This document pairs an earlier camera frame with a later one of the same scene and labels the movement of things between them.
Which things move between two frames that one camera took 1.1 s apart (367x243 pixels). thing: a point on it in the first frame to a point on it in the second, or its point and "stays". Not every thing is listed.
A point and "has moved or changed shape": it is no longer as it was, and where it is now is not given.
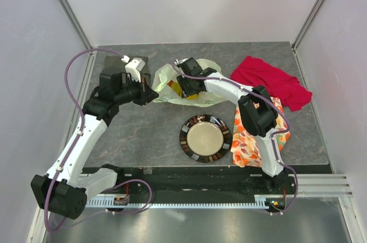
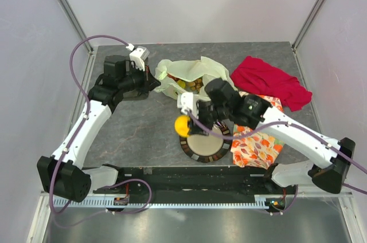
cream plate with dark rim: (205, 138) stays
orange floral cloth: (245, 149) stays
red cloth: (253, 71) stays
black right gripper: (182, 81) to (200, 104)
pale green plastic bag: (164, 73) has moved or changed shape
